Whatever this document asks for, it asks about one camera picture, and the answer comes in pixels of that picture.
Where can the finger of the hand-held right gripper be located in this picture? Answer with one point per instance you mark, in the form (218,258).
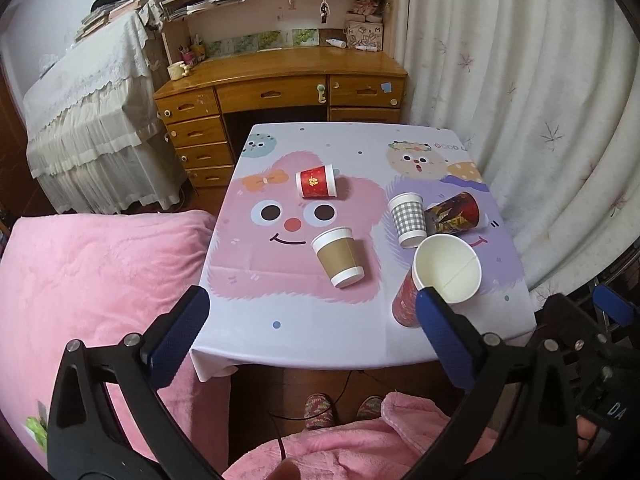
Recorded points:
(562,317)
(611,307)

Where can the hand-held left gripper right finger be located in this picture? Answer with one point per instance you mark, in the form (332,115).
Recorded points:
(445,340)

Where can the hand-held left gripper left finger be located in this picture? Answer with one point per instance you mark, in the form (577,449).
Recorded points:
(182,330)

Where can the large red paper cup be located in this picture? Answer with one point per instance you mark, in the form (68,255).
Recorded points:
(445,265)

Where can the grey checked paper cup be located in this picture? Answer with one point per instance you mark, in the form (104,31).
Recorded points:
(409,220)

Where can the dark red patterned paper cup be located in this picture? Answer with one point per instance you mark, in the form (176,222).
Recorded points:
(456,214)

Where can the brown paper cup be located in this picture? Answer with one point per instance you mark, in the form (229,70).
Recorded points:
(337,257)

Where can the small red paper cup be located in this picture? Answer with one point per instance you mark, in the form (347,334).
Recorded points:
(317,182)

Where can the person's right hand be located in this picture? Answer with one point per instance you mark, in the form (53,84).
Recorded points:
(589,437)

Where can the knitted slipper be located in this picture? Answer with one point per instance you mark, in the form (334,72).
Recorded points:
(319,411)
(370,406)

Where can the cartoon printed tablecloth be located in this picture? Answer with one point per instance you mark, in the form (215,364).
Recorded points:
(280,305)

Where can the pink fleece blanket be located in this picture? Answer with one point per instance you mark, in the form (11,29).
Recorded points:
(85,280)

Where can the green packet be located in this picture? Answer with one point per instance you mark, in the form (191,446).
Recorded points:
(35,427)

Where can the white lace cover cloth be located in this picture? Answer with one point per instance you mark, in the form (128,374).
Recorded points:
(95,115)

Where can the white floral curtain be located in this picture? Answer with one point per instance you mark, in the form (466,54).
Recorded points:
(525,85)

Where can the cream mug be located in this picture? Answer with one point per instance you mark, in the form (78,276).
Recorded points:
(177,71)

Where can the pen holder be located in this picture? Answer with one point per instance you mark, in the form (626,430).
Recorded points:
(187,56)

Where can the wooden desk with drawers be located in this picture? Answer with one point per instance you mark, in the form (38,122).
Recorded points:
(280,67)

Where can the green picture card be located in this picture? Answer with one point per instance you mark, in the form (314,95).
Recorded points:
(305,36)
(269,39)

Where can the wooden lettered box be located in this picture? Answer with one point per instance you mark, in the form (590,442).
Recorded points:
(364,36)

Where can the white bottle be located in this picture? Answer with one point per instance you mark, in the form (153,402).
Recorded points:
(336,43)

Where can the wooden desk hutch shelf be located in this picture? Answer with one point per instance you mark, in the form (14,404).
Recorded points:
(260,15)

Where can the stack of books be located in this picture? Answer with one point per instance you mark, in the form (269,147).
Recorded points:
(112,12)

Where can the black hat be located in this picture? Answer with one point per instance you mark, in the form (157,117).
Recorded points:
(106,0)

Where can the pink plush toy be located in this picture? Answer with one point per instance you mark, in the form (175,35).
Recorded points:
(366,9)

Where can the metal frame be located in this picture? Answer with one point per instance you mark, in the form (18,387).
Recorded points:
(617,267)

